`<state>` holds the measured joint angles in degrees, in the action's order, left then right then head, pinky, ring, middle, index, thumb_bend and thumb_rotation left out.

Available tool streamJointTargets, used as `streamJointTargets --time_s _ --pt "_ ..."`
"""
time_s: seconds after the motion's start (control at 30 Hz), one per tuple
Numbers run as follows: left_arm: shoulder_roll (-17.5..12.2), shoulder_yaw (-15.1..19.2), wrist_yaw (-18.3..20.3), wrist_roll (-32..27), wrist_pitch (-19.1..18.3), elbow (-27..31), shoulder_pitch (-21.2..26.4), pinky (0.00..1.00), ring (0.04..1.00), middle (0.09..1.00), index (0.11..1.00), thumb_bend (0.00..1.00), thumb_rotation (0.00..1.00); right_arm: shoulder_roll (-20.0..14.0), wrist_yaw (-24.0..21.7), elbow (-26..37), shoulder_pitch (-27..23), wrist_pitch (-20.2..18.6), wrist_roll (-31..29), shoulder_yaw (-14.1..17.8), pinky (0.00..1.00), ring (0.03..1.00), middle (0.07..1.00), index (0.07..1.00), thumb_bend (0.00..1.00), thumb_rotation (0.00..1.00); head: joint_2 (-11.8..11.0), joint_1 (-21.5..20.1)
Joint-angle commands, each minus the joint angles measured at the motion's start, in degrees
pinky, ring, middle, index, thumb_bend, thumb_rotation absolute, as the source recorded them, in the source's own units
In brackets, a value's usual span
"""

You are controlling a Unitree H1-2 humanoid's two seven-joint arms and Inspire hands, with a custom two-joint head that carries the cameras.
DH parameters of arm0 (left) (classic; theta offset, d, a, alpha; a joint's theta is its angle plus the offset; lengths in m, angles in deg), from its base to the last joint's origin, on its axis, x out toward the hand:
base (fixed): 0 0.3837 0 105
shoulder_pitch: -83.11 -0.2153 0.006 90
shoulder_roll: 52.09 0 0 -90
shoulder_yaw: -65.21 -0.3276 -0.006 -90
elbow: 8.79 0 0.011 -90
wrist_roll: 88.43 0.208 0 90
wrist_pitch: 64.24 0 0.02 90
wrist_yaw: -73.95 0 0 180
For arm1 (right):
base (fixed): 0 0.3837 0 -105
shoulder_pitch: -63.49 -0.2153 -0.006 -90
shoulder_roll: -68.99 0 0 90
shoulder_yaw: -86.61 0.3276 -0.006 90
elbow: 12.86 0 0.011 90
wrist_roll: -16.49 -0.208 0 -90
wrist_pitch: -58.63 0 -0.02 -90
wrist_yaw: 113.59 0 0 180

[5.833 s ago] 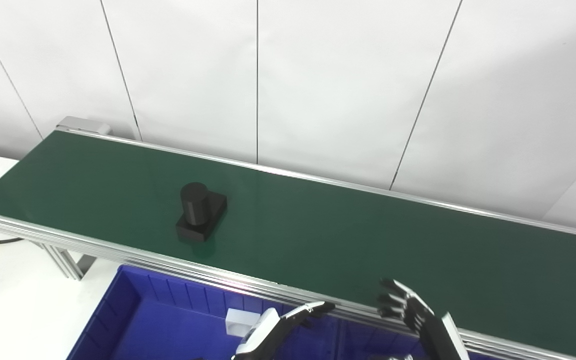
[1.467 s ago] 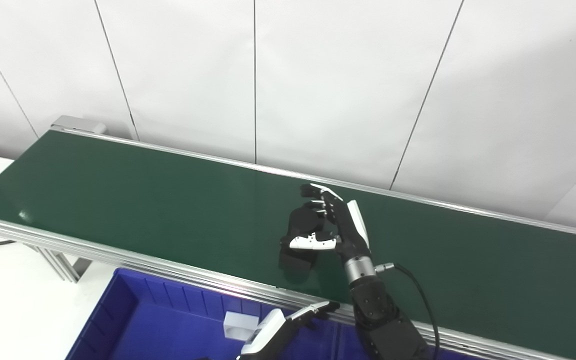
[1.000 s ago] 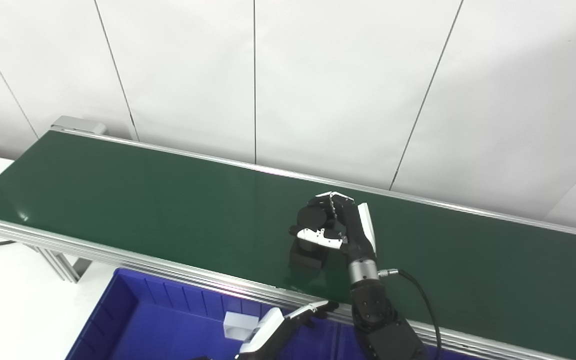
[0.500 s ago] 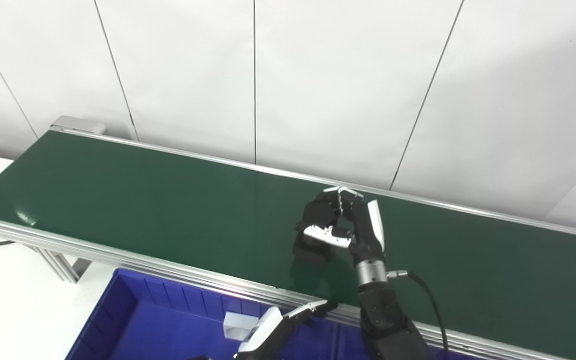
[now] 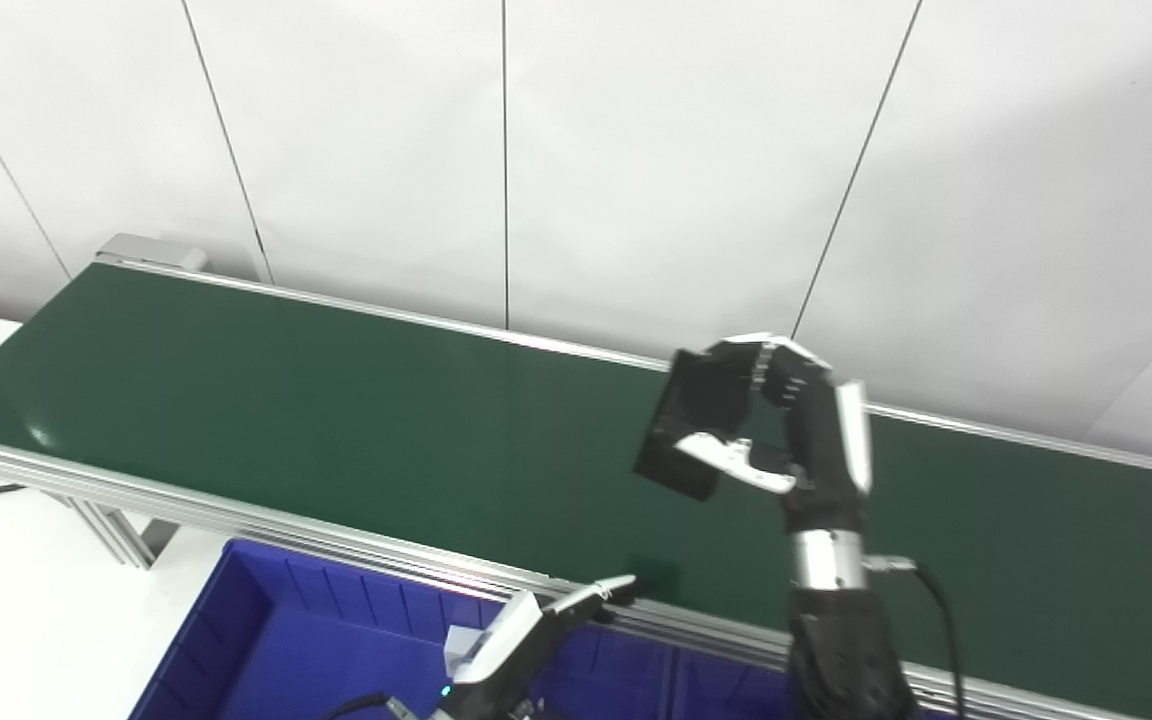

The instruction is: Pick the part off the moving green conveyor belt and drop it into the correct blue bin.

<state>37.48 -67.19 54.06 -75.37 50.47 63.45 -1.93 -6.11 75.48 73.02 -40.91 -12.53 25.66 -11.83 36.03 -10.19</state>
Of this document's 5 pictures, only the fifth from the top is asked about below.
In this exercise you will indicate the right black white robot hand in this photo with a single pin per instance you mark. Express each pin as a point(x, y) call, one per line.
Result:
point(826, 460)

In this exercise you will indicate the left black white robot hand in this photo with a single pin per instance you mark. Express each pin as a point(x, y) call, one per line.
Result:
point(511, 660)

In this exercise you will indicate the black cylinder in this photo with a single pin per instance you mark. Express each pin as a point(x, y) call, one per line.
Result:
point(701, 400)

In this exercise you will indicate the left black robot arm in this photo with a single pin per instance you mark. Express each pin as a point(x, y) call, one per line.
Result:
point(456, 715)

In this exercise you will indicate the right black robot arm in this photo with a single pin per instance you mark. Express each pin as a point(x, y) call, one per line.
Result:
point(841, 640)

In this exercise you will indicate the white rectangular block part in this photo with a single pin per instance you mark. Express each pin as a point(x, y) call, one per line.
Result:
point(456, 645)

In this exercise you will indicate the green conveyor belt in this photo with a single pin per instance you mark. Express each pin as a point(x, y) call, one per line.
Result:
point(386, 420)

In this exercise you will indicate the aluminium conveyor leg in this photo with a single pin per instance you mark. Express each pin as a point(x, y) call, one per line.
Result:
point(121, 530)

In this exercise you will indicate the grey conveyor motor box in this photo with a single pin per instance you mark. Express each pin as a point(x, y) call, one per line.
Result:
point(151, 250)

